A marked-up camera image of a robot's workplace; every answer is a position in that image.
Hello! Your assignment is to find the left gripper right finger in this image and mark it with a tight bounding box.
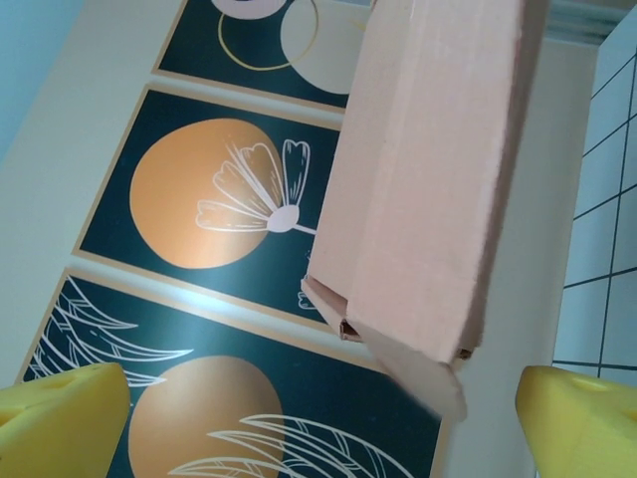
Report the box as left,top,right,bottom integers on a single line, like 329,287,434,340
515,364,637,478

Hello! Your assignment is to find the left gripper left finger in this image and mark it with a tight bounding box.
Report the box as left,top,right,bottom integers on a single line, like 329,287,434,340
0,362,131,478

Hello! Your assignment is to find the pink paper box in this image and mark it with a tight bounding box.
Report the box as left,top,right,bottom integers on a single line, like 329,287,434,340
301,0,551,422

